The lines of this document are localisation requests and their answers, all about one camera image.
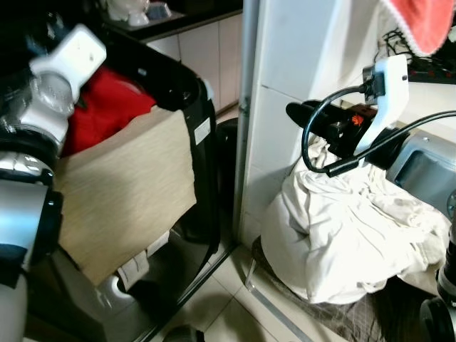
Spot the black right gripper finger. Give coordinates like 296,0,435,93
311,120,340,149
286,100,328,123

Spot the white clothes pile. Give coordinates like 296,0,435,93
260,138,454,306

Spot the black power strip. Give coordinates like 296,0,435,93
383,27,456,85

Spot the white cabinet with dark counter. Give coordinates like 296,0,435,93
100,0,244,118

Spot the orange hanging towel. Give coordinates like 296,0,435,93
377,0,456,58

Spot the dark woven laundry basket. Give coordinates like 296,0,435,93
244,241,444,342

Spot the red garment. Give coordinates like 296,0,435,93
60,66,158,158

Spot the beige woven cloth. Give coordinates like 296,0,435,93
53,106,198,287

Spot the white countertop appliance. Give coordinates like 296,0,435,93
105,0,172,26

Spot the dark robot foot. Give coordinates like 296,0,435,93
162,324,206,342

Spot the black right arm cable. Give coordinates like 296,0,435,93
301,84,456,177

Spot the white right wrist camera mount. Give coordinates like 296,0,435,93
354,54,411,159

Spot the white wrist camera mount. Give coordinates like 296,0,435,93
354,54,411,159
29,24,108,100

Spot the silver metal door frame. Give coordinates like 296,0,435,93
233,0,261,247

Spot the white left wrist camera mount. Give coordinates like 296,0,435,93
29,24,108,100

